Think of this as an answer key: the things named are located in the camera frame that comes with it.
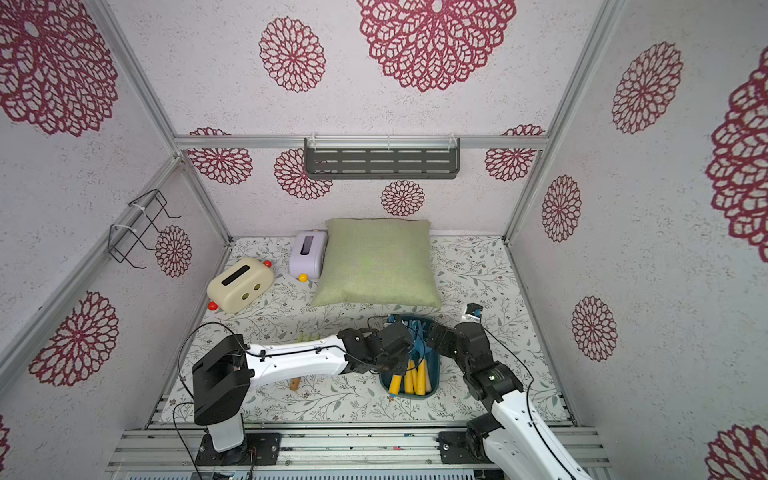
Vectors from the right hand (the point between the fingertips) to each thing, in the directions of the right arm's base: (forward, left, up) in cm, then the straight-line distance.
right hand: (442, 327), depth 81 cm
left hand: (-8, +10, -6) cm, 14 cm away
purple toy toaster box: (+29, +43, -2) cm, 52 cm away
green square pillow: (+25, +19, -2) cm, 31 cm away
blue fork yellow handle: (-11, +6, -9) cm, 15 cm away
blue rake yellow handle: (-14, +13, -6) cm, 20 cm away
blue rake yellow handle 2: (-10, +9, -10) cm, 17 cm away
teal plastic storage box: (-5, +2, -12) cm, 13 cm away
